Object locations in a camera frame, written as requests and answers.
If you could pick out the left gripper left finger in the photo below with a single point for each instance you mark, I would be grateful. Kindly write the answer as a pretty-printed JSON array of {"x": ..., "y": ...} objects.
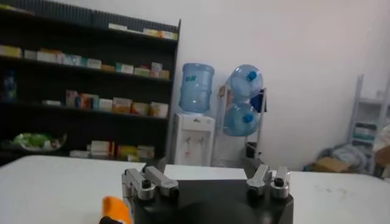
[{"x": 143, "y": 182}]

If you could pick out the white metal jug rack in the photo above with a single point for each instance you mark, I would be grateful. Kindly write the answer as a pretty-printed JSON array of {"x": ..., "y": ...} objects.
[{"x": 262, "y": 128}]

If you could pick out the clothes pile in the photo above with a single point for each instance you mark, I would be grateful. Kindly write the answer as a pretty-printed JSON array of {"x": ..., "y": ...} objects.
[{"x": 350, "y": 155}]

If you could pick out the white water dispenser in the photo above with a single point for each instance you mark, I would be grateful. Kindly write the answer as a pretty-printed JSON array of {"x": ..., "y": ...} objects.
[{"x": 193, "y": 140}]

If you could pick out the black shelf unit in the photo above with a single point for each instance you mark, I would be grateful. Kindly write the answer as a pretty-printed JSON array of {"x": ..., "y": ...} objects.
[{"x": 91, "y": 82}]

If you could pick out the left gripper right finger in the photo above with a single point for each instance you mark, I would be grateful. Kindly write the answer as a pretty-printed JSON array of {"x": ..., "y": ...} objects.
[{"x": 262, "y": 179}]

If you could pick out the white shelving unit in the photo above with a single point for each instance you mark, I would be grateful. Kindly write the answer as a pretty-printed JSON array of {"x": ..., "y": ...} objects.
[{"x": 368, "y": 121}]

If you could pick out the pink tall box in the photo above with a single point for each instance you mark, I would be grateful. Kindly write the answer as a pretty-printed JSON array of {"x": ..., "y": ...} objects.
[{"x": 156, "y": 69}]

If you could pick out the yellow white medicine box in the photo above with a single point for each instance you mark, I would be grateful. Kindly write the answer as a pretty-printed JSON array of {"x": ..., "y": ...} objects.
[{"x": 122, "y": 105}]

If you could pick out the blue water jug on dispenser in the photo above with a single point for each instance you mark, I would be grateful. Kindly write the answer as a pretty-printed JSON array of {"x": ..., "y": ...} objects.
[{"x": 196, "y": 88}]

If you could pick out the cardboard box with flaps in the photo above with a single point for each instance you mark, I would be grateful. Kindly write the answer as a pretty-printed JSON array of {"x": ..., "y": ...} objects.
[{"x": 330, "y": 164}]

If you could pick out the green snack basket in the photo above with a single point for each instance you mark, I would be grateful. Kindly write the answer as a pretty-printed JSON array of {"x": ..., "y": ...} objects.
[{"x": 33, "y": 141}]

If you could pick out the orange t-shirt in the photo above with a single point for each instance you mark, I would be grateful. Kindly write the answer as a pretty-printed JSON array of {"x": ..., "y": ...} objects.
[{"x": 114, "y": 208}]

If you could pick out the white work table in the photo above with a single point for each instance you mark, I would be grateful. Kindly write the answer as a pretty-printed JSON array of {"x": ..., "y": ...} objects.
[{"x": 61, "y": 182}]

